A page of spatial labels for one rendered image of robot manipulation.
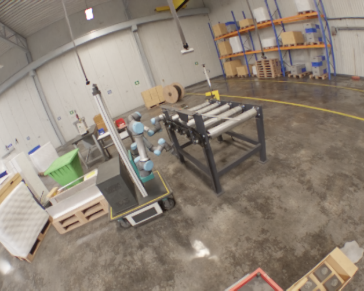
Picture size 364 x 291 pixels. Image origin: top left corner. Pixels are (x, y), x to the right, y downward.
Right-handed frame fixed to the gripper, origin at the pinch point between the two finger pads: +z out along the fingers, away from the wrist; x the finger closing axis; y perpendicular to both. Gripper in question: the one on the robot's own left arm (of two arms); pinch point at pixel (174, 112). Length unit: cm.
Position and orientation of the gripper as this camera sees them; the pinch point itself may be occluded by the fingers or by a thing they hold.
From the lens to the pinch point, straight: 219.4
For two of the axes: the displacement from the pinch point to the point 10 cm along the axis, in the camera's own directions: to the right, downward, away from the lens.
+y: 4.1, 2.8, -8.7
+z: 8.6, -4.3, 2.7
